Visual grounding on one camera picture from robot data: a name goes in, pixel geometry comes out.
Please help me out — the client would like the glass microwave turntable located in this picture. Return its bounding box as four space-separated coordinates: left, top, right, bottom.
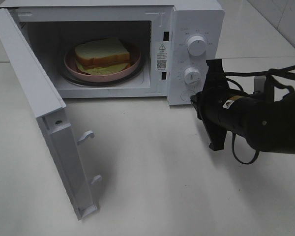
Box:
57 59 146 87

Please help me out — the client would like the white upper power knob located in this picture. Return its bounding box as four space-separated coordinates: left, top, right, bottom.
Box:
187 35 207 56

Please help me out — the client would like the round white door button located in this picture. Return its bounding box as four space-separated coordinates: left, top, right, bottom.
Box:
180 89 196 102

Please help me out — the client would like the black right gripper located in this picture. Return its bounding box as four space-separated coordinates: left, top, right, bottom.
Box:
190 59 257 150

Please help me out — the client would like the white microwave oven body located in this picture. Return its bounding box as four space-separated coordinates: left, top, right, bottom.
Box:
0 0 224 105

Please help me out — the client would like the pink round plate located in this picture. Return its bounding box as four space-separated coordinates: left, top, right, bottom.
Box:
63 39 142 82

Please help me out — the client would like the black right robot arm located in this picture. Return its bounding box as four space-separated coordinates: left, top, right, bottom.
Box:
191 88 295 154

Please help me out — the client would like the toast sandwich with lettuce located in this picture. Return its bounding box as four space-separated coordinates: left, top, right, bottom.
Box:
74 38 131 76

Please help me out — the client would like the white microwave door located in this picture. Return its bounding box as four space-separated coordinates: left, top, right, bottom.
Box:
0 8 102 220

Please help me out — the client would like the white timer knob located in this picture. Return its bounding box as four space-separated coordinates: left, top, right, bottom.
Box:
183 67 201 86

